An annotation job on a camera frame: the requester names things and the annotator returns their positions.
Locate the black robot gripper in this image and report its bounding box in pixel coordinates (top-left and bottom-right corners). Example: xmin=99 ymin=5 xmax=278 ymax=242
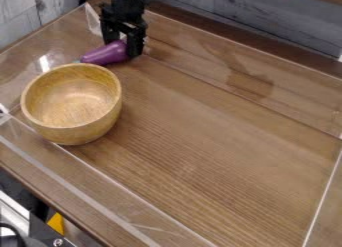
xmin=100 ymin=0 xmax=147 ymax=58

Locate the clear acrylic table enclosure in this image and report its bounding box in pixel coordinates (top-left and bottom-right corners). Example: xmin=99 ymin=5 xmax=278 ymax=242
xmin=0 ymin=7 xmax=342 ymax=247

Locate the brown wooden bowl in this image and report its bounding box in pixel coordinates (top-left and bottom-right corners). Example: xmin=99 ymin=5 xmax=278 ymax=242
xmin=20 ymin=63 xmax=123 ymax=145

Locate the yellow black equipment base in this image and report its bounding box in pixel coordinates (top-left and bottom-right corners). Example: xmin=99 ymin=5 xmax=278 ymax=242
xmin=0 ymin=168 xmax=103 ymax=247

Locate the purple toy eggplant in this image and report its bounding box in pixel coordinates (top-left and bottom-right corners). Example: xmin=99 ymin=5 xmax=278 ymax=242
xmin=80 ymin=40 xmax=128 ymax=66

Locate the black cable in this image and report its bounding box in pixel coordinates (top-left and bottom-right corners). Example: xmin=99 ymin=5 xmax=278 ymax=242
xmin=0 ymin=222 xmax=21 ymax=247

